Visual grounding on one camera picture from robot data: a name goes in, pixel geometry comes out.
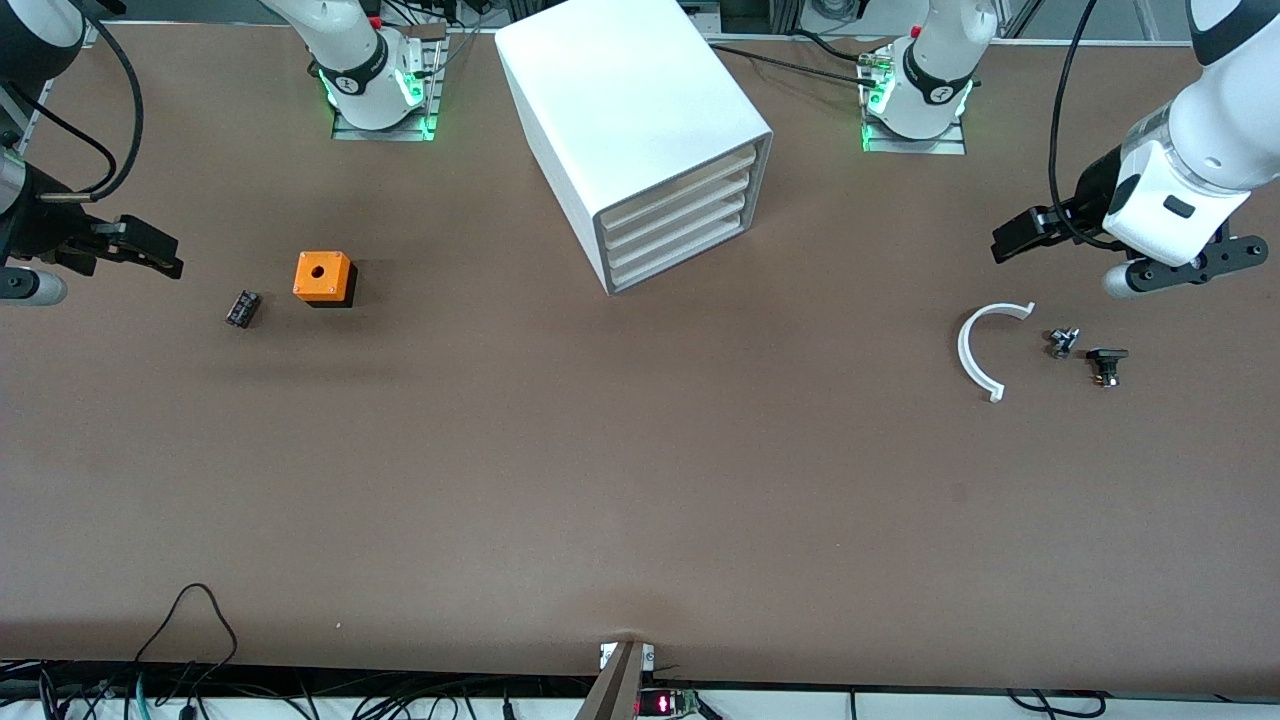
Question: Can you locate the white drawer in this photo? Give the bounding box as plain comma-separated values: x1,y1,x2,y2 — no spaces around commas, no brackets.
603,172,751,251
598,145,758,233
607,193,748,269
610,213,744,288

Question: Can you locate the orange button box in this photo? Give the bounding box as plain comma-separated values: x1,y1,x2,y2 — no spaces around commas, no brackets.
293,250,358,309

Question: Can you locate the white drawer cabinet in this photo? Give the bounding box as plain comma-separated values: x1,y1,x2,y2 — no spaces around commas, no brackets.
495,0,774,296

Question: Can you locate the red lit electronic device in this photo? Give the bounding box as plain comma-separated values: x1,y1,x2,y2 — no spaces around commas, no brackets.
636,688,701,717

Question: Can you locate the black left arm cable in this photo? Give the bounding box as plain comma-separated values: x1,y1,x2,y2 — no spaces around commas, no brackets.
1048,0,1131,251

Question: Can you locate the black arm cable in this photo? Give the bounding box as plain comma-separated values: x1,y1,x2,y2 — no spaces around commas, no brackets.
1048,0,1131,251
0,15,146,201

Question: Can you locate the white curved plastic bracket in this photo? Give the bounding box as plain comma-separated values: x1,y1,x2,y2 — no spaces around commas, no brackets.
957,302,1036,403

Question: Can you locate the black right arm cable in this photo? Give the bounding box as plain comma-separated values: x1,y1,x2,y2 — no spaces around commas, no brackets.
0,15,146,201

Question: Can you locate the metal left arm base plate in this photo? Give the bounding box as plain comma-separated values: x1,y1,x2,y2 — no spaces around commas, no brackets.
862,45,968,155

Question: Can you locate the aluminium frame rail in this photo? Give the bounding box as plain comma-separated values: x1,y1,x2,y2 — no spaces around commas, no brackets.
0,22,101,151

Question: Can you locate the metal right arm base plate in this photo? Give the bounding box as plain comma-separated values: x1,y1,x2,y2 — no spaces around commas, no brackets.
332,25,448,142

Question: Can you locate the black looped cable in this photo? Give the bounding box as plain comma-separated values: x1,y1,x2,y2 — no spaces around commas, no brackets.
135,583,239,666

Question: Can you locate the tangled black cable bundle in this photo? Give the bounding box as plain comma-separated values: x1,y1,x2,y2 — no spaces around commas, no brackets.
0,660,601,720

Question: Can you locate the brown camera mount post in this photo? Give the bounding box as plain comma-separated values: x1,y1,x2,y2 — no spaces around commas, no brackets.
575,640,656,720

